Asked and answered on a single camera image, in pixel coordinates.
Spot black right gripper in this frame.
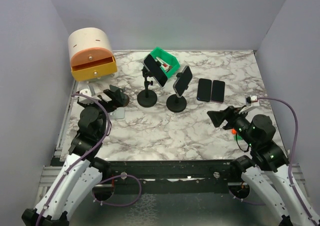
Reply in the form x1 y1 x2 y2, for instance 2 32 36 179
207 104 258 147

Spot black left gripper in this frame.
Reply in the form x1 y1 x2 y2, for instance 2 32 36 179
79 88 124 137

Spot brown round-base phone stand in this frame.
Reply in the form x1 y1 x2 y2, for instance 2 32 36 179
109 85 130 107

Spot silver folding phone stand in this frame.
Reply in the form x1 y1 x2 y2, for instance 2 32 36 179
109 107 125 120

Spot pink-edged black phone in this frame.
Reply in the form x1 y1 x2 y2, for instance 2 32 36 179
211 80 226 103

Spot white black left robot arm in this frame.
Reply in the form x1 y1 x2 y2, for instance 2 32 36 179
21 86 130 225

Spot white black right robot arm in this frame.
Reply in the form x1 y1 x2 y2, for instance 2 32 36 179
207 106 320 225

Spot black tall phone stand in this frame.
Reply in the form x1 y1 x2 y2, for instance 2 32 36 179
137 67 158 108

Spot black phone on tall stand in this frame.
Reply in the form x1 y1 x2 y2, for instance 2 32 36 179
143 54 168 87

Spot silver-edged phone on short stand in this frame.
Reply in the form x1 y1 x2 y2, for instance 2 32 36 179
173 66 193 98

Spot green cap marker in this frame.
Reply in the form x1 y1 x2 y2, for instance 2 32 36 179
234 134 243 141

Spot beige orange drawer box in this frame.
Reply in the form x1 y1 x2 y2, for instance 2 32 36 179
67 27 118 82

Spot items inside green bin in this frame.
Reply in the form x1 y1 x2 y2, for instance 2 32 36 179
155 57 173 72

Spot green plastic bin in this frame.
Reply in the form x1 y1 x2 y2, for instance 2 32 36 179
150 47 180 78

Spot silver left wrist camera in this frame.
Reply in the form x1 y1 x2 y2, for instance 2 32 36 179
77 84 96 104

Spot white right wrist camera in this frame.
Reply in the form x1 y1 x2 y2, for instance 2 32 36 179
239 95 260 114

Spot black front rail bar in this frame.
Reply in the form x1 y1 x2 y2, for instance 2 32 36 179
49 159 251 194

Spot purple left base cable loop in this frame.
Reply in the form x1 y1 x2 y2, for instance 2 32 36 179
92 173 142 207

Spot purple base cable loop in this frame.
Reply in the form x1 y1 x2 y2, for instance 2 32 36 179
232 190 266 206
92 173 142 207

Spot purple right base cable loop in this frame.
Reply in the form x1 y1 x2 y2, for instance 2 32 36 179
232 190 266 206

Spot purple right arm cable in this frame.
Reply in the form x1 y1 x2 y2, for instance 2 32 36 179
257 96 320 224

